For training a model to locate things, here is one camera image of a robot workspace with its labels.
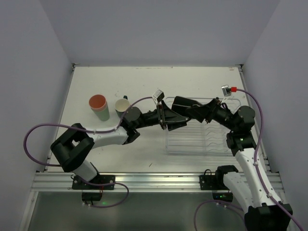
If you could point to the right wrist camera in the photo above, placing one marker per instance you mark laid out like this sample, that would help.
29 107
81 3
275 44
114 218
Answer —
227 92

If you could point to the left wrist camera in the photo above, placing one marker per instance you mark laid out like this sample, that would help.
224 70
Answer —
158 96

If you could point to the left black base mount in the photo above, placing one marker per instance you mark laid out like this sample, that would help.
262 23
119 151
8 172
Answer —
99 184

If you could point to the teal ceramic mug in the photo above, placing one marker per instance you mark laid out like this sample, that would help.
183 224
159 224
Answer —
122 105

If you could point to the black ceramic mug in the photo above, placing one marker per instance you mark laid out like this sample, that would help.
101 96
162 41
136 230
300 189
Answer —
181 104

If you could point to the light green plastic cup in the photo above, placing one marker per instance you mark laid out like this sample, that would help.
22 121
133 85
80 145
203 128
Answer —
102 113

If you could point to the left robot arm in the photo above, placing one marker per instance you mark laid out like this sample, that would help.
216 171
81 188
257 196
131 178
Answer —
73 146

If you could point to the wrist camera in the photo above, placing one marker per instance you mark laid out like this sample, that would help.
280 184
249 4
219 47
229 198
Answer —
158 96
227 92

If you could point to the aluminium mounting rail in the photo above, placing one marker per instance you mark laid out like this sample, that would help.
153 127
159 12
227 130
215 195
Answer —
136 182

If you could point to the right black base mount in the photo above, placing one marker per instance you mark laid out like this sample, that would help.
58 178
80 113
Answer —
214 182

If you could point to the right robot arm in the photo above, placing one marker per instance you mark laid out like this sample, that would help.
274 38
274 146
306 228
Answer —
263 208

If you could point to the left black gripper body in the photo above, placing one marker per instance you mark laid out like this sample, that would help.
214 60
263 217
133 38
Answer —
162 117

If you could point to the clear plastic dish rack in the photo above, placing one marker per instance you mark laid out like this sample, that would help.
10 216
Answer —
198 139

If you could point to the pink plastic cup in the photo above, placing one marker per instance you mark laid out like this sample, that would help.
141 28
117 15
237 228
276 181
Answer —
98 103

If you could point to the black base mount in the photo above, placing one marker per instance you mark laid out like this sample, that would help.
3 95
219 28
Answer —
99 184
214 182

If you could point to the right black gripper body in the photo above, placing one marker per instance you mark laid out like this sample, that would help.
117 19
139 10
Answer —
210 111

